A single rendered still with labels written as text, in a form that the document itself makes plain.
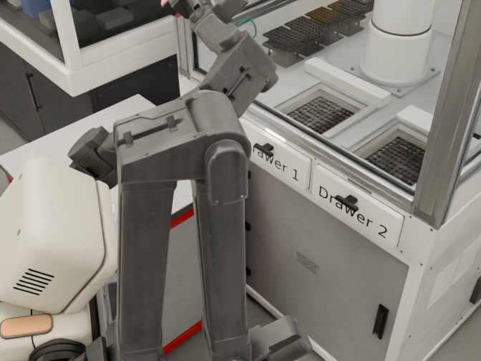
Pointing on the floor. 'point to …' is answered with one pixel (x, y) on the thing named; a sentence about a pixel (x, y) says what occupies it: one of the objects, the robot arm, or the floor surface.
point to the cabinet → (351, 277)
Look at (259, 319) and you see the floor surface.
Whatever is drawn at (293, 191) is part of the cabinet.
